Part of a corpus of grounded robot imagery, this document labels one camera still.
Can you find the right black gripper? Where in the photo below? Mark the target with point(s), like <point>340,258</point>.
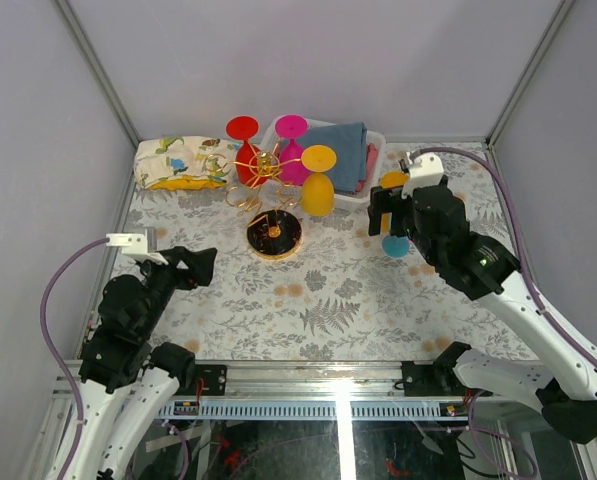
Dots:
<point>379,198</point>

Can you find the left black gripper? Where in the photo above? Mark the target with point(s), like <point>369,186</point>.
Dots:
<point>201,263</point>

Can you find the yellow plastic goblet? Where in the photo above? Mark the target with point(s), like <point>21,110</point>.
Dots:
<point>391,181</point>
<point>317,194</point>

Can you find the gold wine glass rack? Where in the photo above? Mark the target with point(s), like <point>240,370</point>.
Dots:
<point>260,218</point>

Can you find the magenta plastic goblet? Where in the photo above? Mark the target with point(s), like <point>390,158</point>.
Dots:
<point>290,128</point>

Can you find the red plastic wine glass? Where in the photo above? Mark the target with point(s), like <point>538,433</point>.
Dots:
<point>244,128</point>

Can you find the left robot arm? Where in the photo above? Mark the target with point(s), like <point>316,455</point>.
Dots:
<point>123,381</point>

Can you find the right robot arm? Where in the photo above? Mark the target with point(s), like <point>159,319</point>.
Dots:
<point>563,388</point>

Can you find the blue plastic goblet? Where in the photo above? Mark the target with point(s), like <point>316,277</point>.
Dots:
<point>395,247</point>

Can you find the blue folded cloth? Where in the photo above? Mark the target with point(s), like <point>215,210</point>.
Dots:
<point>349,142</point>

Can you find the dinosaur print cloth bag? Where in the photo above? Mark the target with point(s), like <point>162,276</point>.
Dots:
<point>184,163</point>

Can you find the white plastic basket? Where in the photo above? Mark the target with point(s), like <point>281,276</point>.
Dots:
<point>354,201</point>

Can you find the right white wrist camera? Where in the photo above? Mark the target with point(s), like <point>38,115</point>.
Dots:
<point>426,170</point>

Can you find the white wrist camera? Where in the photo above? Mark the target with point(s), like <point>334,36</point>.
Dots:
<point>140,246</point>
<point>426,170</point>

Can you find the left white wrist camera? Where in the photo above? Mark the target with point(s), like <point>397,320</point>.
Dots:
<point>140,246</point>

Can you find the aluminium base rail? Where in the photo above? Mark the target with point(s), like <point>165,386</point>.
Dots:
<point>275,390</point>

